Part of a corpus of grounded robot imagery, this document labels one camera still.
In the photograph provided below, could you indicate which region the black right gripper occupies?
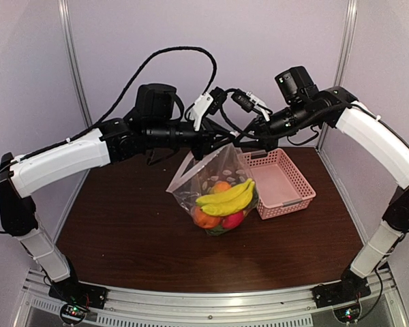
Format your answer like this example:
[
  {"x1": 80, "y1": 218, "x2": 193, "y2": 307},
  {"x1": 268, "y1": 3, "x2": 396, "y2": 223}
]
[{"x1": 234, "y1": 98, "x2": 320, "y2": 151}]

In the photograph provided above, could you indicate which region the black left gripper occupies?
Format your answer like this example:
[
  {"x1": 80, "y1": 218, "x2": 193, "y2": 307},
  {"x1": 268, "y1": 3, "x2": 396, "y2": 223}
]
[{"x1": 145, "y1": 116, "x2": 235, "y2": 159}]

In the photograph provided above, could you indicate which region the green orange toy mango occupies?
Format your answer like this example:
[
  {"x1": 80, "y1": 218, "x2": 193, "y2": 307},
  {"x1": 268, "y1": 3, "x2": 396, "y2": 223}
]
[{"x1": 210, "y1": 181, "x2": 232, "y2": 194}]

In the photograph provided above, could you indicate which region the clear zip top bag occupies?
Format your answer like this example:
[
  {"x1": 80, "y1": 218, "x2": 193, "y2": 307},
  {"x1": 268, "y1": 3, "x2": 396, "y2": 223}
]
[{"x1": 166, "y1": 144, "x2": 258, "y2": 236}]

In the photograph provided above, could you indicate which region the pink perforated plastic basket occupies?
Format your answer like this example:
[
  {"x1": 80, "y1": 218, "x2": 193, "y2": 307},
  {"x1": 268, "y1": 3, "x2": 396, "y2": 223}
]
[{"x1": 243, "y1": 149, "x2": 316, "y2": 220}]

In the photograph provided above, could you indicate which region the yellow toy banana bunch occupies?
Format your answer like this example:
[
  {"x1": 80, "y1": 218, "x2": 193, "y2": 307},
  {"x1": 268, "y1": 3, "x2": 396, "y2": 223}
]
[{"x1": 196, "y1": 178, "x2": 256, "y2": 217}]

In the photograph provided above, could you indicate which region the orange toy orange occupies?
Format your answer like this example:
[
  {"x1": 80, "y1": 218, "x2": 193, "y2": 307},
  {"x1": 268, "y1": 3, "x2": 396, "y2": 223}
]
[{"x1": 192, "y1": 206, "x2": 222, "y2": 230}]

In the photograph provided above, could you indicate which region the red toy apple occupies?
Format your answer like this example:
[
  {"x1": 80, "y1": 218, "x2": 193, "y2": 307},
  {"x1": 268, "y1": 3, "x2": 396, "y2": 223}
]
[{"x1": 222, "y1": 211, "x2": 245, "y2": 230}]

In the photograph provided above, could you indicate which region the green toy bell pepper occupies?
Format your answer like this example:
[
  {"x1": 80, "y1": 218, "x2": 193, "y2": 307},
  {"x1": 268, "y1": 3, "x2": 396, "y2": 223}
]
[{"x1": 206, "y1": 191, "x2": 259, "y2": 236}]

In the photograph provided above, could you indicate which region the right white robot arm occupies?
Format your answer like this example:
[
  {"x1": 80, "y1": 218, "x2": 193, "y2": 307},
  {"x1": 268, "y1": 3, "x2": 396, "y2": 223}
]
[{"x1": 241, "y1": 66, "x2": 409, "y2": 301}]

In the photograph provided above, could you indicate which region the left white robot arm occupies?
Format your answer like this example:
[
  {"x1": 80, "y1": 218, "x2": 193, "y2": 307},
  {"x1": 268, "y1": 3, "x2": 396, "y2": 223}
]
[{"x1": 0, "y1": 83, "x2": 224, "y2": 302}]

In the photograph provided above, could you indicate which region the right round circuit board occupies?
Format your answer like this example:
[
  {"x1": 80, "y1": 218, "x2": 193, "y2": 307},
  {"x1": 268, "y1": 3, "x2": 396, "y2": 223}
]
[{"x1": 333, "y1": 304, "x2": 361, "y2": 324}]

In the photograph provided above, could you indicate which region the round circuit board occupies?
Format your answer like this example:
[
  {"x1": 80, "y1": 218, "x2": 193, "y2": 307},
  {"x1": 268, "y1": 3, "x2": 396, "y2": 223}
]
[
  {"x1": 333, "y1": 304, "x2": 361, "y2": 324},
  {"x1": 59, "y1": 304, "x2": 89, "y2": 325}
]

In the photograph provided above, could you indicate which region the left round circuit board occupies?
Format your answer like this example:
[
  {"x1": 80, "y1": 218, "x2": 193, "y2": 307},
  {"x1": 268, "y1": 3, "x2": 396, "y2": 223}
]
[{"x1": 59, "y1": 304, "x2": 89, "y2": 325}]

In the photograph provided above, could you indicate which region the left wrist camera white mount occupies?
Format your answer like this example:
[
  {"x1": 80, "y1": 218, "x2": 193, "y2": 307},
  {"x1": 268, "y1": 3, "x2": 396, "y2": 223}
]
[{"x1": 185, "y1": 87, "x2": 224, "y2": 131}]

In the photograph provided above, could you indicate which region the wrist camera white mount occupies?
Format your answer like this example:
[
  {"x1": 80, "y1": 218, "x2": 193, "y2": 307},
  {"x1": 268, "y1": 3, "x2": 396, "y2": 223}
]
[
  {"x1": 231, "y1": 89, "x2": 273, "y2": 121},
  {"x1": 185, "y1": 87, "x2": 224, "y2": 131}
]

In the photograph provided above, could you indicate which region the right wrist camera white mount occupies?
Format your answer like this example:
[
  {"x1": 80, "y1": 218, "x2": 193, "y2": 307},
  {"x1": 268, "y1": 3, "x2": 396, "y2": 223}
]
[{"x1": 231, "y1": 89, "x2": 273, "y2": 121}]

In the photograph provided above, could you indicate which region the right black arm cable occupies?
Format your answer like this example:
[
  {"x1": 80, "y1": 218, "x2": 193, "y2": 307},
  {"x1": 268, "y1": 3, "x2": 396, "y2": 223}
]
[{"x1": 217, "y1": 88, "x2": 355, "y2": 144}]

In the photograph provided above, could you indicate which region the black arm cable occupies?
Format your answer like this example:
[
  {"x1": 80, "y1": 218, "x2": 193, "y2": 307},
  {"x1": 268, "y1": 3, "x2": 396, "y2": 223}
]
[
  {"x1": 64, "y1": 46, "x2": 219, "y2": 144},
  {"x1": 217, "y1": 88, "x2": 355, "y2": 144}
]

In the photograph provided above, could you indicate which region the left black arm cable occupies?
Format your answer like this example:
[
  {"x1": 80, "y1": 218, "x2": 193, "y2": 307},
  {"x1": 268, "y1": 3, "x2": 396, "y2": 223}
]
[{"x1": 64, "y1": 46, "x2": 219, "y2": 144}]

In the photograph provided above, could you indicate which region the right aluminium frame post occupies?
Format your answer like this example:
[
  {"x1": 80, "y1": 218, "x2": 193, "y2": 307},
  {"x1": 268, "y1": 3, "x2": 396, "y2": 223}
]
[{"x1": 315, "y1": 0, "x2": 358, "y2": 151}]

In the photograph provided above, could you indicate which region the aluminium frame post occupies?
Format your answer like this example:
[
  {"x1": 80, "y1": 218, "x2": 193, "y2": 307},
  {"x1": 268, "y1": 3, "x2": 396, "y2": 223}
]
[
  {"x1": 315, "y1": 0, "x2": 358, "y2": 151},
  {"x1": 57, "y1": 0, "x2": 101, "y2": 151}
]

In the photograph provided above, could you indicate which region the front aluminium rail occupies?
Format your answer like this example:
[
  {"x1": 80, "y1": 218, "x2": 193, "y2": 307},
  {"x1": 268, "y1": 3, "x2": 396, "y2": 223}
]
[{"x1": 13, "y1": 262, "x2": 409, "y2": 327}]

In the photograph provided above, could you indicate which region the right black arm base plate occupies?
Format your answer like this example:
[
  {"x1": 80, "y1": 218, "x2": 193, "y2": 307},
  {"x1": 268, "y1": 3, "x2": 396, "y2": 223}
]
[{"x1": 312, "y1": 279, "x2": 371, "y2": 308}]

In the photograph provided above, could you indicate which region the left aluminium frame post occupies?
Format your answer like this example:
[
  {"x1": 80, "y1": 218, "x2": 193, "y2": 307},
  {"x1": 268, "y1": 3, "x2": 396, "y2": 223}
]
[{"x1": 57, "y1": 0, "x2": 101, "y2": 151}]

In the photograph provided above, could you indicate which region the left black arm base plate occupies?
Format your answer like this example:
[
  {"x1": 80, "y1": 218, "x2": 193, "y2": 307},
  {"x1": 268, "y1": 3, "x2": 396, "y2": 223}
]
[{"x1": 48, "y1": 278, "x2": 108, "y2": 309}]

